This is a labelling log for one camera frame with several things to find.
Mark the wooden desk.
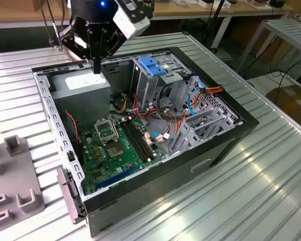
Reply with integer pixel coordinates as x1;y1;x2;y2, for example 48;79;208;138
0;0;294;30

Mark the thin orange wire strand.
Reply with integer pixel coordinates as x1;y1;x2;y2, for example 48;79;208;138
174;110;190;135

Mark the short blue data wire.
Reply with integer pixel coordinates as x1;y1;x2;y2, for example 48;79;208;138
150;131;171;144

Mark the grey optical drive cage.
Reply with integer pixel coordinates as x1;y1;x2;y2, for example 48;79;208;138
130;54;193;111

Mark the red black twisted wire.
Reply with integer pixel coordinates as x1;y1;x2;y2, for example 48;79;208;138
65;111;80;151

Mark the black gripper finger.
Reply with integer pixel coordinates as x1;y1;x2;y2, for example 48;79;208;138
59;26;98;75
97;30;128;75

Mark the blue expansion slot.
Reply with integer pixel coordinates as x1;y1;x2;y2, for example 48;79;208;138
94;164;136;190

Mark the large brown cardboard box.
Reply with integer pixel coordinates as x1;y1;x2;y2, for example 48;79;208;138
265;84;301;126

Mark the black RAM slot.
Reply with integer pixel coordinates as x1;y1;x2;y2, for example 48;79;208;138
126;119;155;160
123;120;151;161
120;122;147;163
130;119;158;158

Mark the blue plastic drive latch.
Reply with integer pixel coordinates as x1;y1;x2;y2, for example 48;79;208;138
138;56;168;77

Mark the grey power supply unit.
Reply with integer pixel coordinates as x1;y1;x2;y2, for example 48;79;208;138
50;67;111;129

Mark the metal socket cover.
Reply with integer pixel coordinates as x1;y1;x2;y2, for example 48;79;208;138
93;117;120;146

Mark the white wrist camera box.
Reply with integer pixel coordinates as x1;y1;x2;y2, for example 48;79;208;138
112;0;155;40

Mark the black stand pole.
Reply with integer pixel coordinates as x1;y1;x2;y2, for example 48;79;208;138
202;0;228;51

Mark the long blue data wire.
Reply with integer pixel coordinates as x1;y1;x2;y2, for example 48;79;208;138
187;89;204;116

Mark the grey plastic case bezel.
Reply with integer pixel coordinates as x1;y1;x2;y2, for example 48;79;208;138
56;167;87;224

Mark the grey parts rack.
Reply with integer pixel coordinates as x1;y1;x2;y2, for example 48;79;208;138
0;135;46;229

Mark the yellow orange wire bundle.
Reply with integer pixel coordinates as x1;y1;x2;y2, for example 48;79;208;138
116;96;130;113

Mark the black wire loop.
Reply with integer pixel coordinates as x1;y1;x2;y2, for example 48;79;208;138
157;84;178;123

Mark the CPU socket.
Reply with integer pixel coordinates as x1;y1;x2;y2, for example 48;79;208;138
104;140;128;160

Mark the green motherboard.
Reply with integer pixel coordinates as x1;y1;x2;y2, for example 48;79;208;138
79;116;166;195

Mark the orange red power wire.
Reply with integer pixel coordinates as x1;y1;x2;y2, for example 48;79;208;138
200;84;224;95

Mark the metal slat side table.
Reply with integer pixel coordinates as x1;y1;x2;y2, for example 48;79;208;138
234;19;301;73

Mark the grey perforated disk bay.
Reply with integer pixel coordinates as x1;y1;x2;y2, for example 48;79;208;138
170;75;244;155

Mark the black open PC case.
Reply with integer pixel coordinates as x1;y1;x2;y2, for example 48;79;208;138
31;46;260;238

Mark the red wire bundle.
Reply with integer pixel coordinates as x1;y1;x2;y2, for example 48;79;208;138
131;92;164;123

